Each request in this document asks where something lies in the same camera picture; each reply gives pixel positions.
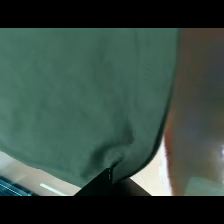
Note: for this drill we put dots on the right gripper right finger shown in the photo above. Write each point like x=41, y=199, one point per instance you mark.
x=128, y=189

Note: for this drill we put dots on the green T-shirt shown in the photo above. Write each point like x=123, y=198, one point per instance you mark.
x=83, y=93

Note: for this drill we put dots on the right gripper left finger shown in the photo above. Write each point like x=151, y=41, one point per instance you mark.
x=96, y=186

